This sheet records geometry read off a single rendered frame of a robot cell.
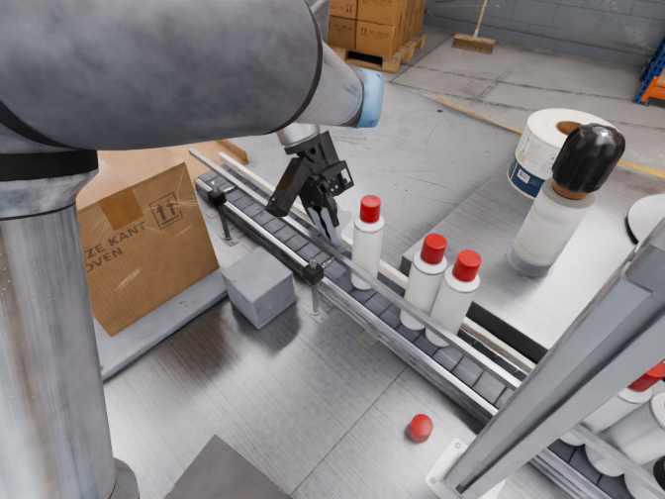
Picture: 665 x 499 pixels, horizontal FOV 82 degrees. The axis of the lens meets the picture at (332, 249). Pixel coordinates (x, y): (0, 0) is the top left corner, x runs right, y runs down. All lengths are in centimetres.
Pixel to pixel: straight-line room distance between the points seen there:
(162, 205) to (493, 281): 63
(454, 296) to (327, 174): 30
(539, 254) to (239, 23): 71
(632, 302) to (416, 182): 87
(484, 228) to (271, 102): 76
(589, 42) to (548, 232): 423
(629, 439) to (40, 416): 60
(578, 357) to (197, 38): 30
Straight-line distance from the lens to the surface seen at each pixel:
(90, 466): 36
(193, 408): 73
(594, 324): 30
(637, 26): 489
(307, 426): 68
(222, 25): 19
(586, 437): 63
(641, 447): 63
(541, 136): 101
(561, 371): 35
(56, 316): 29
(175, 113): 19
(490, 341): 70
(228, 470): 62
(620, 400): 58
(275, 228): 88
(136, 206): 68
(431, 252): 57
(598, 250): 99
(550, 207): 76
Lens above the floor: 148
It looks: 47 degrees down
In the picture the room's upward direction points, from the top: straight up
